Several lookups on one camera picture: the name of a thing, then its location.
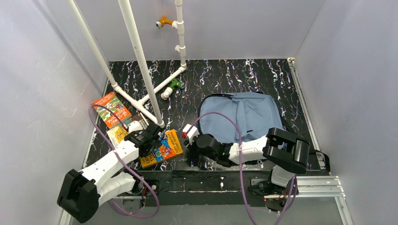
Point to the blue backpack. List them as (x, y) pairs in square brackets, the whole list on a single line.
[(241, 117)]

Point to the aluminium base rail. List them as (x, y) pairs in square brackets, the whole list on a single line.
[(224, 188)]

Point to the orange green treehouse book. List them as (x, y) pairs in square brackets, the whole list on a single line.
[(113, 103)]

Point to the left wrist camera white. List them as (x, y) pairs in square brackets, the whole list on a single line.
[(135, 126)]

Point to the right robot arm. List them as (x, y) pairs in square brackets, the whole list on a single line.
[(288, 151)]

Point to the dark sunset cover book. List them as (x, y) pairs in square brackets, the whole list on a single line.
[(139, 117)]

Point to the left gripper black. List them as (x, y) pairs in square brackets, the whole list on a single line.
[(150, 136)]

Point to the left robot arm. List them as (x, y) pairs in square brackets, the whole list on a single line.
[(82, 192)]

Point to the yellow illustrated cover book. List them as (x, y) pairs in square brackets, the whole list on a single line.
[(116, 135)]

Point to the green white pipe fitting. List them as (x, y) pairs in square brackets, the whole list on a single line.
[(175, 83)]

